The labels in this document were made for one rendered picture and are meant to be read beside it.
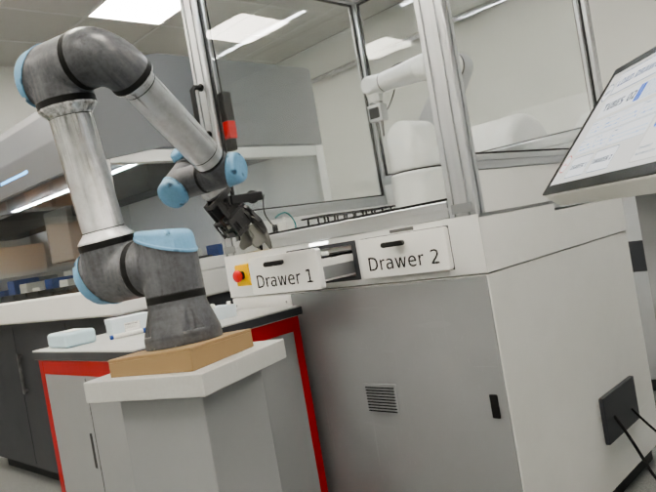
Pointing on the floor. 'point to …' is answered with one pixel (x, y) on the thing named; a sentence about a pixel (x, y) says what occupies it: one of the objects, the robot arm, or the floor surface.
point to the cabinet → (482, 377)
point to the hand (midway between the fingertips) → (265, 243)
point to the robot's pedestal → (199, 425)
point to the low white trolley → (292, 368)
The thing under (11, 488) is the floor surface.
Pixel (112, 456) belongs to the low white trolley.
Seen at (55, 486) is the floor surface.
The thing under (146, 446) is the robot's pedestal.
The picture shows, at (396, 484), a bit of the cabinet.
